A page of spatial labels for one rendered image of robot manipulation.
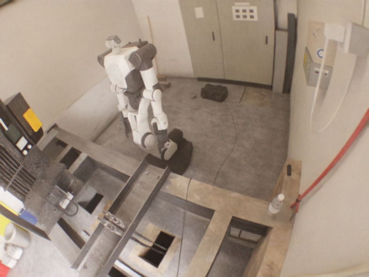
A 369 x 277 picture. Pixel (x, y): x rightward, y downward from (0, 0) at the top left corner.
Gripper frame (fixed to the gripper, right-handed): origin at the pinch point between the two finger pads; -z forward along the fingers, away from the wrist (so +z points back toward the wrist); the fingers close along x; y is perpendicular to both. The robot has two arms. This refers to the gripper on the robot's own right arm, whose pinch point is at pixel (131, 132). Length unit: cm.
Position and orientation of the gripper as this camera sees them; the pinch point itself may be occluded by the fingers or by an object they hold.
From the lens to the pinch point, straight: 177.1
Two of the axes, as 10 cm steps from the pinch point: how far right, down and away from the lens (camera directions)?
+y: 8.1, 2.9, -5.1
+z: -0.8, -8.0, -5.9
